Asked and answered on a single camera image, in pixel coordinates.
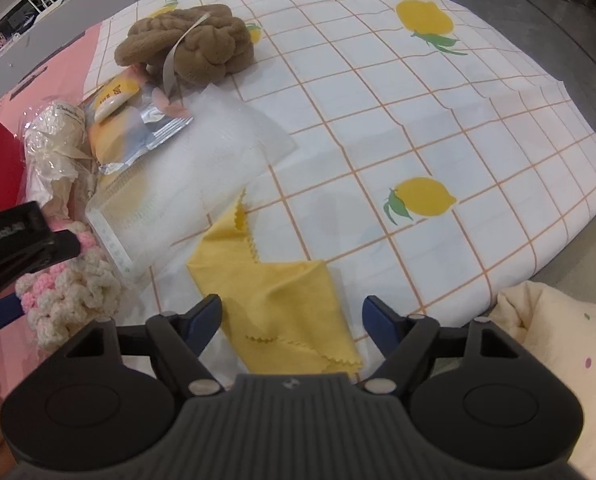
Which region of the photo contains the clear zip pouch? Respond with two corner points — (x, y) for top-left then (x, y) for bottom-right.
(85, 85), (299, 281)

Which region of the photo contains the cream cushion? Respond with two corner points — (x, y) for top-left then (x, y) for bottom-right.
(493, 280), (596, 480)

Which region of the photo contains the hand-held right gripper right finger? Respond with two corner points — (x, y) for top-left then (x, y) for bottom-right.
(360, 295), (529, 401)

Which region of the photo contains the lemon print checked tablecloth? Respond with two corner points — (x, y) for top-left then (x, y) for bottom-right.
(83, 0), (596, 376)

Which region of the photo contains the pink table mat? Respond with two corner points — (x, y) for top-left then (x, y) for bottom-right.
(0, 25), (104, 401)

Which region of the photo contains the plastic-wrapped white bundle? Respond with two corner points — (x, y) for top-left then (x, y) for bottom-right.
(20, 101), (99, 221)

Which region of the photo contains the pink and white crocheted piece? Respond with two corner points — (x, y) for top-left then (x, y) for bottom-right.
(15, 220), (129, 351)

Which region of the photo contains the yellow cleaning cloth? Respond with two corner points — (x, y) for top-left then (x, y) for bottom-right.
(185, 192), (364, 376)

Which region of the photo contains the yellow snack packet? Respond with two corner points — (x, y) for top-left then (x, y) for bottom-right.
(85, 71), (195, 175)

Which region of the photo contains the brown plush towel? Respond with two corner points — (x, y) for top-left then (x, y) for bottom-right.
(115, 4), (256, 86)

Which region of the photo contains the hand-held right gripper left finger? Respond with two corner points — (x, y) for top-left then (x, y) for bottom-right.
(53, 294), (226, 401)

